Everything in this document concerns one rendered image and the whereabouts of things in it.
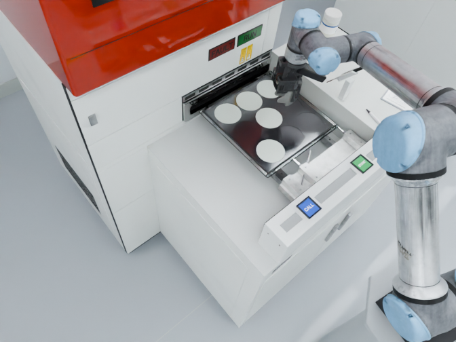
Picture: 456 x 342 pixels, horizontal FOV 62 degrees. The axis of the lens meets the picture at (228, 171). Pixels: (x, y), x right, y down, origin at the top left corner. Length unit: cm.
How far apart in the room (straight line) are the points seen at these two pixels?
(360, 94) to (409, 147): 75
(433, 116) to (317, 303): 142
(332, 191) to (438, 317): 45
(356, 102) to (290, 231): 60
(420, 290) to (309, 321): 115
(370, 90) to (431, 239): 78
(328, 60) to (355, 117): 41
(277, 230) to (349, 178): 31
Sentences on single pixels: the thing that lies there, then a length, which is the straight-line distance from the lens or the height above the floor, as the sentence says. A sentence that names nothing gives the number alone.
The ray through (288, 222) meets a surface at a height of 96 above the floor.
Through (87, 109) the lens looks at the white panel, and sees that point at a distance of 115.
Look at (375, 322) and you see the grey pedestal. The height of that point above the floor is 82.
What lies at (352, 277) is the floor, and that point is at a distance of 221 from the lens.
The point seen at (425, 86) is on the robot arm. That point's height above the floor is 136.
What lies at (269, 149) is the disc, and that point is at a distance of 133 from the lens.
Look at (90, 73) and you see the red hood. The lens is 101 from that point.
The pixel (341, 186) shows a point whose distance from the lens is 124.
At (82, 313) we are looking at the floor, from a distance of 206.
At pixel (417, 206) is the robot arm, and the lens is 88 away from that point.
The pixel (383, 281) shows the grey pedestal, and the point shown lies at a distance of 131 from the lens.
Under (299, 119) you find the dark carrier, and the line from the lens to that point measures 145.
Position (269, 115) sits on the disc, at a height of 90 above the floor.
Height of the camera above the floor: 194
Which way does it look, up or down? 56 degrees down
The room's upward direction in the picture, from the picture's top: 8 degrees clockwise
